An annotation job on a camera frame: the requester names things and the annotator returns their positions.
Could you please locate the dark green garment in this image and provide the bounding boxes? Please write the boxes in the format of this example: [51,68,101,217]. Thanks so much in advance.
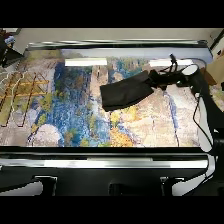
[99,70,158,113]

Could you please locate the silver frame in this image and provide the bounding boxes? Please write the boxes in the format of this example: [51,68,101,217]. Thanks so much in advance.
[0,151,214,197]

